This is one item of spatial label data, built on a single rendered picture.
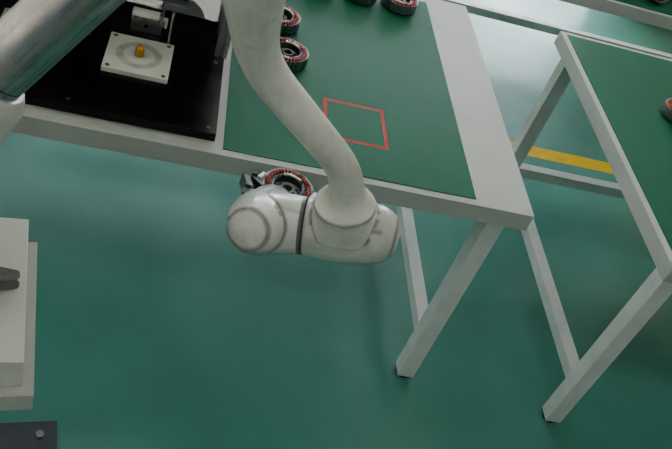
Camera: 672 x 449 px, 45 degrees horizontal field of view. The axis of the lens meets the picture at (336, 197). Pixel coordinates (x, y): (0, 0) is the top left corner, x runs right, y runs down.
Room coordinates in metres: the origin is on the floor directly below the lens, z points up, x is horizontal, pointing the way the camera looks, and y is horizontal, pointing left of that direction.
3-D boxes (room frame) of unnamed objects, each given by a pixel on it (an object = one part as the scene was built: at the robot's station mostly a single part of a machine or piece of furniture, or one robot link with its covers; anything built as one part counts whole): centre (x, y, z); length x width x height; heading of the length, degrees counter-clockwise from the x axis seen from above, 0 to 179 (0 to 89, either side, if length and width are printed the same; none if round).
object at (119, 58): (1.54, 0.55, 0.78); 0.15 x 0.15 x 0.01; 17
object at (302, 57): (1.81, 0.26, 0.77); 0.11 x 0.11 x 0.04
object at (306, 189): (1.31, 0.10, 0.77); 0.11 x 0.11 x 0.04
